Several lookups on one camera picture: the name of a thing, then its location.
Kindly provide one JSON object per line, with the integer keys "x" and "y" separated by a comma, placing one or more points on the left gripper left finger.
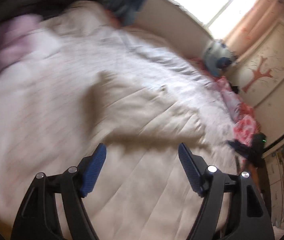
{"x": 49, "y": 197}

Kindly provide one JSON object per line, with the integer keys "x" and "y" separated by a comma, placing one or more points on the right cartoon curtain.
{"x": 247, "y": 31}

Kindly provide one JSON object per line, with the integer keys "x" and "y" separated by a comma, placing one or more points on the beige quilted jacket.
{"x": 142, "y": 191}

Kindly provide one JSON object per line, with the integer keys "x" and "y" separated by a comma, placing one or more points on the window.
{"x": 211, "y": 2}

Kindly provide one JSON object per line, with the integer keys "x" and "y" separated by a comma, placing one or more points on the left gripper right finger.
{"x": 247, "y": 217}

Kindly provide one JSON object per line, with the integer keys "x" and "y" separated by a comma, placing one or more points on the pink floral bedding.
{"x": 242, "y": 114}

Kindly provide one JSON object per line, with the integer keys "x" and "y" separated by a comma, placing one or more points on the white striped duvet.
{"x": 79, "y": 41}

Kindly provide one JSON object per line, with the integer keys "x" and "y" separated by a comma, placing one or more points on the purple jacket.
{"x": 15, "y": 40}

